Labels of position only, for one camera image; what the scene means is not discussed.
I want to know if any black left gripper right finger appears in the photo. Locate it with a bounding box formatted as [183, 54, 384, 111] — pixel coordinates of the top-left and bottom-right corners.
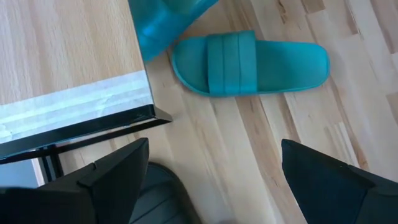
[281, 139, 398, 224]

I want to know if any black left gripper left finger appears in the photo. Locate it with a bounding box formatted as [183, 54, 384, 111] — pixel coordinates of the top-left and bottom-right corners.
[0, 138, 150, 224]

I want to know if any black rubber slide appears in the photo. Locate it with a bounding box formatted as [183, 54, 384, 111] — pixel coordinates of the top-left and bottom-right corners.
[128, 161, 203, 224]

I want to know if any green rubber slide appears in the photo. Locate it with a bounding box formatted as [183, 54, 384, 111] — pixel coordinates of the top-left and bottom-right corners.
[127, 0, 220, 62]
[170, 30, 331, 98]

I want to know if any wooden shelf with black frame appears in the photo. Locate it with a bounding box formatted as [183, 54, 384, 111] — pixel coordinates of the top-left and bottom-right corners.
[0, 0, 174, 185]

